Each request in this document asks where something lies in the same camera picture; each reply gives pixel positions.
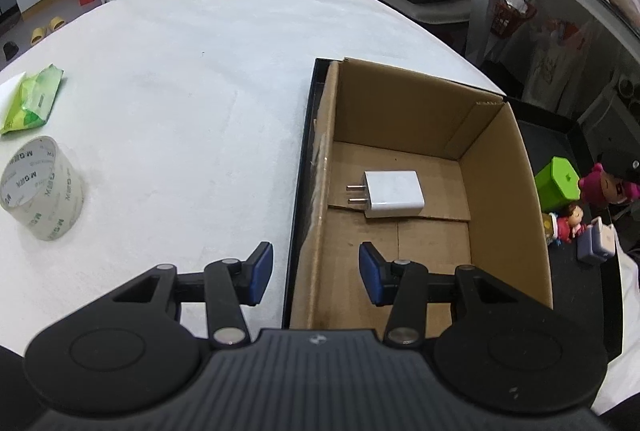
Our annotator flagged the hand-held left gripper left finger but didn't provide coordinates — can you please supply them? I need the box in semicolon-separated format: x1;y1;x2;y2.
111;241;274;348

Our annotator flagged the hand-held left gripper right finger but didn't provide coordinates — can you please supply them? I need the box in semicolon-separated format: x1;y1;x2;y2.
359;241;526;347

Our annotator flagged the white plug charger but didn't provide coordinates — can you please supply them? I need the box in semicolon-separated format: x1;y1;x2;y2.
346;170;426;220

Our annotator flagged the brown cardboard box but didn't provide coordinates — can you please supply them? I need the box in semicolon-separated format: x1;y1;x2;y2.
290;57;555;330

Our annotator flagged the small girl figurine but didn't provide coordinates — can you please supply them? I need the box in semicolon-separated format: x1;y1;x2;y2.
542;202;588;246

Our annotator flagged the green cube toy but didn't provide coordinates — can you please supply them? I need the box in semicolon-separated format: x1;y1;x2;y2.
534;157;582;212

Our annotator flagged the black tray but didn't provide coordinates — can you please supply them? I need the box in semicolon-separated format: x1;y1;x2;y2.
281;57;626;362

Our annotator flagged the purple box toy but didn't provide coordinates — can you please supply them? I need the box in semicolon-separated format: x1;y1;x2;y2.
577;217;617;266

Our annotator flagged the magenta doll toy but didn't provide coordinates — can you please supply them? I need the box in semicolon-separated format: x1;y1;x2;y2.
579;151;640;206

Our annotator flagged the white table cloth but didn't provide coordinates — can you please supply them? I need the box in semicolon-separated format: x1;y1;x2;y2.
0;0;506;357

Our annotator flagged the clear tape roll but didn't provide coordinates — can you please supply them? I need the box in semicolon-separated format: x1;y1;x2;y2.
0;136;85;242

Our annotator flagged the white crumpled fabric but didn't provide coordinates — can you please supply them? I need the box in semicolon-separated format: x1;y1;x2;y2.
595;236;640;414

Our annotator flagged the white printed bag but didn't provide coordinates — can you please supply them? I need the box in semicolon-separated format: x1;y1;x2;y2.
520;18;593;112

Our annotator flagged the green wipes packet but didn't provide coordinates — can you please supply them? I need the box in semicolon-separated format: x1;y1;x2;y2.
0;65;65;136

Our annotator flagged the red basket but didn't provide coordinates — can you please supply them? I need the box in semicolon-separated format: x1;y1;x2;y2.
491;0;537;36

